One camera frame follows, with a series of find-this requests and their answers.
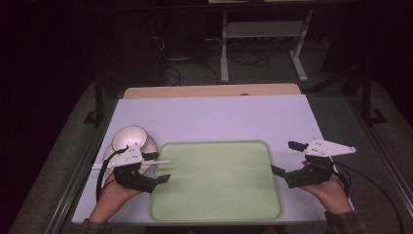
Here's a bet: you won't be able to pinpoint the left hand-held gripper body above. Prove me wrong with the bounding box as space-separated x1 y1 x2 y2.
112 143 159 195

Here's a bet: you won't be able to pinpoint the white metal stand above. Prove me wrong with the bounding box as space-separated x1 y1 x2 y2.
219 8 315 84

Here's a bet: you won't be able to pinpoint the black metal stand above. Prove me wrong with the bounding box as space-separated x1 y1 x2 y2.
83 72 105 127
360 69 388 125

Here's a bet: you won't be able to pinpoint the green tray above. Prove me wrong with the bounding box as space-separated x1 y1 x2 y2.
149 139 283 222

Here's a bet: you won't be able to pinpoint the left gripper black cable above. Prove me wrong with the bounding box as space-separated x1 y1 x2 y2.
95 146 130 201

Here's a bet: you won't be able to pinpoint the metal rail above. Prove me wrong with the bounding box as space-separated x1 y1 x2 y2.
346 97 413 209
44 98 119 234

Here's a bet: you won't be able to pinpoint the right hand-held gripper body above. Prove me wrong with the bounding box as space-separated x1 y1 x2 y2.
285 138 357 189

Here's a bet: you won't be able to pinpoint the black floor cables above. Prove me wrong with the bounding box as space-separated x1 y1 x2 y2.
164 45 271 86

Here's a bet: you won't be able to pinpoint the person's right hand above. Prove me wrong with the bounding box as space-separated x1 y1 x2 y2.
300 159 348 215

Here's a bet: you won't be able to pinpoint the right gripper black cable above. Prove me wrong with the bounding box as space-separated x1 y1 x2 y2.
330 160 405 234

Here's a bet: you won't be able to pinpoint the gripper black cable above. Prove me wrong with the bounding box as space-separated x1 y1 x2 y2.
95 146 130 201
330 160 405 234

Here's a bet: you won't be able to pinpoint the white plate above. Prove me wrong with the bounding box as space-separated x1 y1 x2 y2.
102 135 160 177

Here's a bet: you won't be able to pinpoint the person's left hand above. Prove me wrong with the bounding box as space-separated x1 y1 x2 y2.
94 172 144 214

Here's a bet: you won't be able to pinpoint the white bowl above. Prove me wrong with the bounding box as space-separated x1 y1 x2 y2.
111 125 149 154

